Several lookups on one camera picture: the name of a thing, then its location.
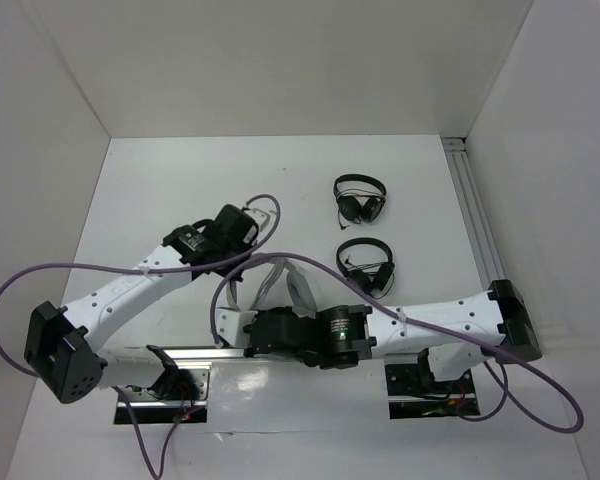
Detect aluminium side rail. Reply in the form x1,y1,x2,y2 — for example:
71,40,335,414
442,137,511,341

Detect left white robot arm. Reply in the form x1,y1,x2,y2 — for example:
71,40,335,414
24,204,260,404

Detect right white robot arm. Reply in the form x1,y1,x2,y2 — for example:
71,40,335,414
240,280,542,392

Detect aluminium mounting rail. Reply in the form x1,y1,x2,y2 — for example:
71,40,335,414
114,343,480,424

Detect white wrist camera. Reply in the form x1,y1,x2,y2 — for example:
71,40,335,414
244,207,275,234
215,307,257,349

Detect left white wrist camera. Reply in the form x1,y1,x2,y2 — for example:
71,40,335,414
244,207,275,234

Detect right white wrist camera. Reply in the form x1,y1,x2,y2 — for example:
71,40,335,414
215,307,257,349

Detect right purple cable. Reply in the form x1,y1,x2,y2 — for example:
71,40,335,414
210,252,585,434

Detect black on-ear headphones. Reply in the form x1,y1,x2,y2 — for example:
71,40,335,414
336,237,395,299
333,174,387,230

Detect white over-ear headphones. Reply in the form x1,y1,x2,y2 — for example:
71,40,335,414
210,254,322,320

